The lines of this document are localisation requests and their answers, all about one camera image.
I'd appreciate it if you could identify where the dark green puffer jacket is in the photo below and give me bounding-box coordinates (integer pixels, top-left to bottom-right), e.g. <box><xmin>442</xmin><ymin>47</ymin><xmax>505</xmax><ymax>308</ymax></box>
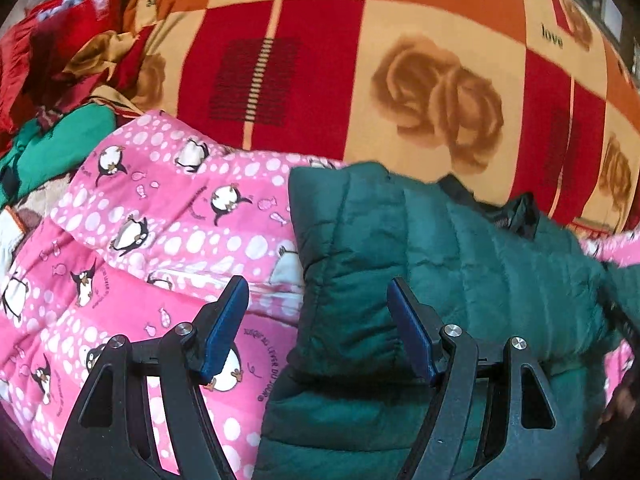
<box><xmin>254</xmin><ymin>162</ymin><xmax>639</xmax><ymax>479</ymax></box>

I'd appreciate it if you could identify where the pink penguin print quilt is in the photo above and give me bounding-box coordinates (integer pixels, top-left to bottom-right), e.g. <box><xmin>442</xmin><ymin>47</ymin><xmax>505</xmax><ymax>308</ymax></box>
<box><xmin>1</xmin><ymin>112</ymin><xmax>639</xmax><ymax>479</ymax></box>

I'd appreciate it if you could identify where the green cloth garment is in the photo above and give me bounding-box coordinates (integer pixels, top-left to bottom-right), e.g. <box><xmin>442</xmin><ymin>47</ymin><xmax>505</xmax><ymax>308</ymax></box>
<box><xmin>1</xmin><ymin>104</ymin><xmax>116</xmax><ymax>207</ymax></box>

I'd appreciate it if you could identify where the red orange rose blanket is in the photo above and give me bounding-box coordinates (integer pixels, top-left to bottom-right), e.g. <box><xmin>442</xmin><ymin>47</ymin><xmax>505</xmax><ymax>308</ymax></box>
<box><xmin>124</xmin><ymin>0</ymin><xmax>639</xmax><ymax>234</ymax></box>

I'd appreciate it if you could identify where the red satin pillow pile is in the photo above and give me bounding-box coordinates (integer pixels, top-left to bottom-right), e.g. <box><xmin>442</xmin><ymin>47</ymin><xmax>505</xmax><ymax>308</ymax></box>
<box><xmin>1</xmin><ymin>0</ymin><xmax>122</xmax><ymax>146</ymax></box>

